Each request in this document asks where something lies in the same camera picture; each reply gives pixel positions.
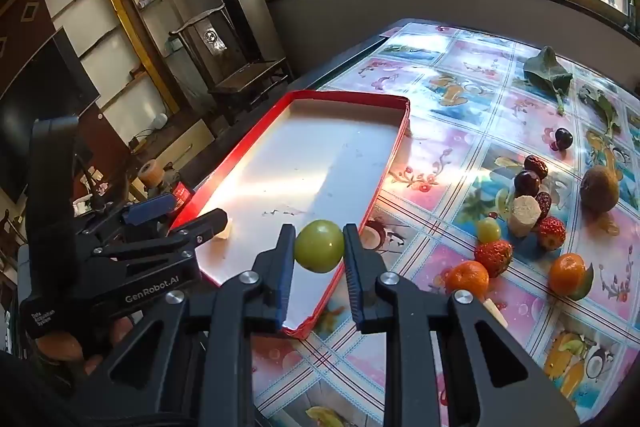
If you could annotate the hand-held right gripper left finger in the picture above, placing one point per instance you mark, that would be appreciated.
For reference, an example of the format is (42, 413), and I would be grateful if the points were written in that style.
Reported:
(287, 277)

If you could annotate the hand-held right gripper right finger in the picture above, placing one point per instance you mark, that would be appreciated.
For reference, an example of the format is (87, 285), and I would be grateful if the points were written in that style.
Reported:
(352, 277)

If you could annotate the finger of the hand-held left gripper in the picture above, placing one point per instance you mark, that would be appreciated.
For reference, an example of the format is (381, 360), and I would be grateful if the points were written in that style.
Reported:
(205, 224)
(147, 209)

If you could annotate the small white banana piece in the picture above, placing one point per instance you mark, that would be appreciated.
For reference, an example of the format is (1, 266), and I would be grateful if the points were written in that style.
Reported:
(223, 232)

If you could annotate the round green plum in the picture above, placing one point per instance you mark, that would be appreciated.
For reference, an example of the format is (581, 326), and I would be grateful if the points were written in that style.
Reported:
(319, 246)

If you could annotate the orange tangerine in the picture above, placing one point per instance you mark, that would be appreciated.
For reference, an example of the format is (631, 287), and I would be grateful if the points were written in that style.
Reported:
(467, 279)
(567, 274)

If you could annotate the red rectangular tray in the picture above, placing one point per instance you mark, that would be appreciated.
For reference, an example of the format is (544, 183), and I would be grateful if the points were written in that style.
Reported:
(310, 157)

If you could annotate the brown kiwi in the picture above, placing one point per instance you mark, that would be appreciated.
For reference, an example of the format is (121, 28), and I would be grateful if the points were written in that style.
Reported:
(600, 189)

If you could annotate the person's left hand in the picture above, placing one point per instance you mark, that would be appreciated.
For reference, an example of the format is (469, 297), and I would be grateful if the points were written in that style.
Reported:
(60, 347)

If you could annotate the white round speaker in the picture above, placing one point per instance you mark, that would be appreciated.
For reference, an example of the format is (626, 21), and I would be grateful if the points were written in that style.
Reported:
(160, 121)

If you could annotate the black flat television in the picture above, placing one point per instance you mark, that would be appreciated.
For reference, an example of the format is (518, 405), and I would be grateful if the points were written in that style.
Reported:
(45, 92)

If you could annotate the red strawberry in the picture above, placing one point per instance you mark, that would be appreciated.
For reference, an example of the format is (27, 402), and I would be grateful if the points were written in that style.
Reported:
(551, 232)
(494, 257)

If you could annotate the green grape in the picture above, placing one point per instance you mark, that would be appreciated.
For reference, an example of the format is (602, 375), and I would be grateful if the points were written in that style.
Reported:
(488, 229)

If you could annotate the dark wooden chair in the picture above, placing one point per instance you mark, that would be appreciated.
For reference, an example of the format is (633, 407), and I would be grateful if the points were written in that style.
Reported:
(250, 77)

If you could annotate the printed plastic tablecloth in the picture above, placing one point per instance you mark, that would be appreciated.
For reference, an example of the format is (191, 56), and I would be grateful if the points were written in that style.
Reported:
(450, 132)

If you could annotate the dark purple plum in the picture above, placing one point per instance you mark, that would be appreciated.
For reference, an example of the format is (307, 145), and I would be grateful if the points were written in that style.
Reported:
(527, 183)

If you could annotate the dark red bumpy lychee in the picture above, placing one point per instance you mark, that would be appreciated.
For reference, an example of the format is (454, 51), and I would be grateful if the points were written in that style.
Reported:
(544, 203)

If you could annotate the wrinkled red date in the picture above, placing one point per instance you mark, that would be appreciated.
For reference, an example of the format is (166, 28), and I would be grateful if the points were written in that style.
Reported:
(535, 166)

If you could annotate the dark cherry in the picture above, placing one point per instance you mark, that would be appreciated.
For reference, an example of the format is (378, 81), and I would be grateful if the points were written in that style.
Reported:
(563, 138)

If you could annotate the broad green leaf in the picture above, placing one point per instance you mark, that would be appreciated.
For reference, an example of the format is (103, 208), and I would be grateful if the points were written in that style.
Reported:
(547, 69)

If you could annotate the narrow green leaf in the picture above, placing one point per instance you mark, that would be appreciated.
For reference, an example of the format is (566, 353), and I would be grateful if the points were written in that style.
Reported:
(597, 102)

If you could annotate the wooden wall cabinet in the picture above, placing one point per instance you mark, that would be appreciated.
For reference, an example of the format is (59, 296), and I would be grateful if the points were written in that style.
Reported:
(95, 32)

